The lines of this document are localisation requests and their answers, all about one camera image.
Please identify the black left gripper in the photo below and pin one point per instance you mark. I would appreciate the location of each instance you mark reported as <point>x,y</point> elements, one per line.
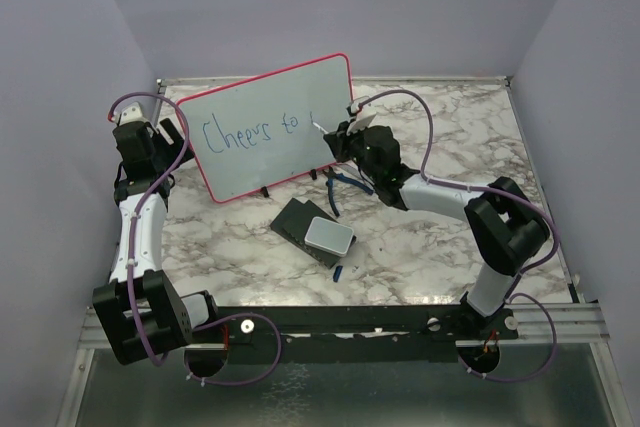
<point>167,124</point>

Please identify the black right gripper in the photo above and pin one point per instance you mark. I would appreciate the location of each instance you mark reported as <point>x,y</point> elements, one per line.
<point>339,143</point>

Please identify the blue whiteboard marker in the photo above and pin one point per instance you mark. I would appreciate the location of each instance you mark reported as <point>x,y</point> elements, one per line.
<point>319,127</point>

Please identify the pink framed whiteboard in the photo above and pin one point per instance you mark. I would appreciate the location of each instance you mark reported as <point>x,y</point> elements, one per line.
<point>258,132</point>

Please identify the blue marker cap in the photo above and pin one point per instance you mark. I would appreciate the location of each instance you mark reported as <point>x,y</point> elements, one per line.
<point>337,273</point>

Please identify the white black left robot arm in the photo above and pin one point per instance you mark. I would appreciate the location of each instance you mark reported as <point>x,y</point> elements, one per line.
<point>139,309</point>

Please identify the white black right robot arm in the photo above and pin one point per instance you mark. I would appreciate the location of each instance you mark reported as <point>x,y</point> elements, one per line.
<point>508,230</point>

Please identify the silver open-end wrench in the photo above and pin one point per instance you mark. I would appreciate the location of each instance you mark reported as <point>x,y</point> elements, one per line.
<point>349,175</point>

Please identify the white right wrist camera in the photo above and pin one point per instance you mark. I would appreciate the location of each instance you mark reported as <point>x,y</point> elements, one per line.
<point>360,115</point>

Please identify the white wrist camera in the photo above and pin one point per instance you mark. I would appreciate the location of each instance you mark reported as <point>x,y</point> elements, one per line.
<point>360,115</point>
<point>131,113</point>

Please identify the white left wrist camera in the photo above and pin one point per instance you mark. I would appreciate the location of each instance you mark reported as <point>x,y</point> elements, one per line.
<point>131,113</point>

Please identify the aluminium table edge frame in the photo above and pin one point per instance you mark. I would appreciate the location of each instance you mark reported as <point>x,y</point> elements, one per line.
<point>463,129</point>

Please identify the black front mounting rail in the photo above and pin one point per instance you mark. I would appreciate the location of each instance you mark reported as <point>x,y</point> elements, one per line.
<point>351,334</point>

